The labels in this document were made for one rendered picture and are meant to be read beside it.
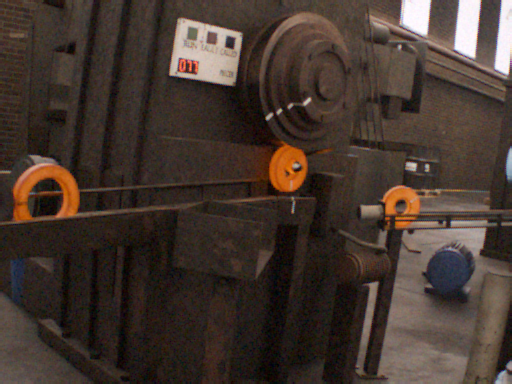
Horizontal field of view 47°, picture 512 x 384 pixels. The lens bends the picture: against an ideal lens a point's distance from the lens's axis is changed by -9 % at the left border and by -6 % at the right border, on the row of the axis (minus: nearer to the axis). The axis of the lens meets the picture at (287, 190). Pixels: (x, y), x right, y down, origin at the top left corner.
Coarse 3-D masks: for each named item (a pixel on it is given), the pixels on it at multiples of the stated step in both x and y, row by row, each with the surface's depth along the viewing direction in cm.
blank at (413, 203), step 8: (392, 192) 239; (400, 192) 240; (408, 192) 241; (384, 200) 240; (392, 200) 239; (408, 200) 241; (416, 200) 242; (392, 208) 240; (408, 208) 243; (416, 208) 242; (400, 224) 241; (408, 224) 242
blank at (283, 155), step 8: (280, 152) 211; (288, 152) 212; (296, 152) 215; (272, 160) 211; (280, 160) 210; (288, 160) 213; (296, 160) 216; (304, 160) 219; (272, 168) 210; (280, 168) 211; (304, 168) 220; (272, 176) 211; (280, 176) 211; (288, 176) 218; (296, 176) 217; (304, 176) 220; (280, 184) 212; (288, 184) 215; (296, 184) 218
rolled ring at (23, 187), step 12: (36, 168) 146; (48, 168) 148; (60, 168) 151; (24, 180) 143; (36, 180) 146; (60, 180) 151; (72, 180) 154; (24, 192) 144; (72, 192) 154; (24, 204) 144; (72, 204) 155; (24, 216) 145; (60, 216) 154
